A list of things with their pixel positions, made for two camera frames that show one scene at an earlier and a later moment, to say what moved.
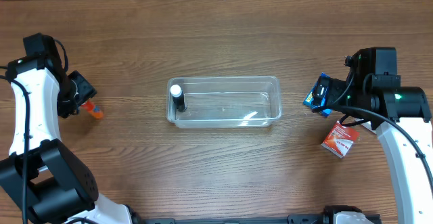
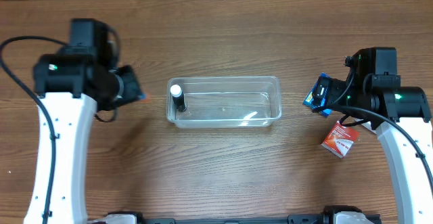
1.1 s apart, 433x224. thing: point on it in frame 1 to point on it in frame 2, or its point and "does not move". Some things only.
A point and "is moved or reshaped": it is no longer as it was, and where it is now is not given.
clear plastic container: [226, 101] does not move
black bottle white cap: [178, 97] does not move
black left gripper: [82, 91] to [132, 86]
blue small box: [316, 97] does not move
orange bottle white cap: [93, 109] is moved or reshaped
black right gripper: [335, 91] does not move
